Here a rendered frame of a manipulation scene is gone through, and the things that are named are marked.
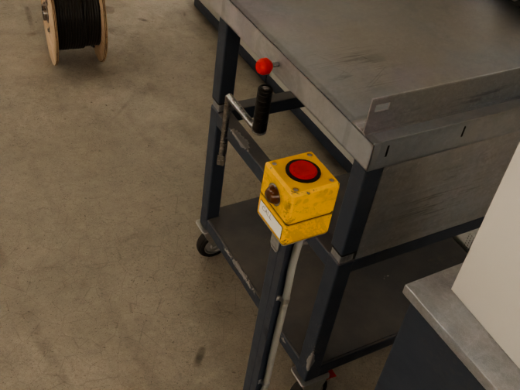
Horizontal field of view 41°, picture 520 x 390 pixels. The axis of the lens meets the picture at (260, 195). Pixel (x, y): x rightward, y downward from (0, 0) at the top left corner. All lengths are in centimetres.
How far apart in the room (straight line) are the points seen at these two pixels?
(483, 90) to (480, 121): 6
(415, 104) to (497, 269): 34
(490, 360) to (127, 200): 146
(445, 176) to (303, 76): 34
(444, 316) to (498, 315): 8
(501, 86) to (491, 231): 42
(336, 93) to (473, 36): 42
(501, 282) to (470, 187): 50
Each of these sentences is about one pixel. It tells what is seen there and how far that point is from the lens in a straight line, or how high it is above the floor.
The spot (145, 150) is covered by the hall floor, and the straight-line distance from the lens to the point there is 243.
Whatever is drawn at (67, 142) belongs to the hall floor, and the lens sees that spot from 247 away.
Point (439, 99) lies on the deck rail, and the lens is 124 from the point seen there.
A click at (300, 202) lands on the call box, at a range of 94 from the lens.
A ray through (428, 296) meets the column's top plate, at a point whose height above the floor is 75.
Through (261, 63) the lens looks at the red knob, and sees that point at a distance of 133.
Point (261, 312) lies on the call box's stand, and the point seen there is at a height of 59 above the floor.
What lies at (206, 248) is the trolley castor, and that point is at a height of 5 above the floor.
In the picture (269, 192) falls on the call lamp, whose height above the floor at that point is 88.
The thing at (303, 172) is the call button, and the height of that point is 91.
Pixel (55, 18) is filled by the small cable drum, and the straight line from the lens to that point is 263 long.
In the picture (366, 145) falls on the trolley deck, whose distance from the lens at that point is 116.
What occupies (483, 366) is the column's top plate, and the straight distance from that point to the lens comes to 102.
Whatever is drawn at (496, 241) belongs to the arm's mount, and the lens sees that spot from 99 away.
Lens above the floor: 150
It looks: 41 degrees down
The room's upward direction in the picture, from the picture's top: 10 degrees clockwise
